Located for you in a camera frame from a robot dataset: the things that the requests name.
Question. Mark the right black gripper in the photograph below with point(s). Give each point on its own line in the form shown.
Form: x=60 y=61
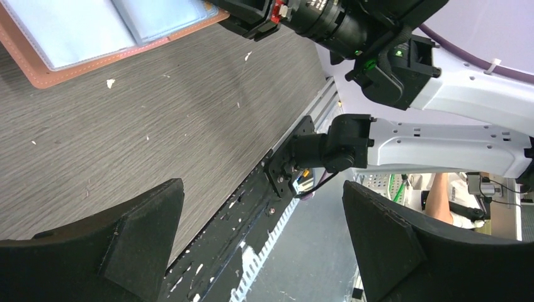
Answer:
x=342 y=27

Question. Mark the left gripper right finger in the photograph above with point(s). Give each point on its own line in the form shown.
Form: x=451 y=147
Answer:
x=404 y=255

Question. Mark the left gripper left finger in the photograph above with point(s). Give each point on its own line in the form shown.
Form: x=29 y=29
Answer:
x=119 y=254

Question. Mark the tan leather card holder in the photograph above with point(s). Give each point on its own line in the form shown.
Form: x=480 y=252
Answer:
x=54 y=41

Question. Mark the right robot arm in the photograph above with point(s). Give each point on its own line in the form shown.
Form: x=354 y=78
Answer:
x=398 y=69

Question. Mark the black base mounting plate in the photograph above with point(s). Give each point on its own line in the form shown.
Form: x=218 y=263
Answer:
x=213 y=266

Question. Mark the aluminium front rail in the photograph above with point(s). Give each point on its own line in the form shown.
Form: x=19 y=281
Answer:
x=322 y=109

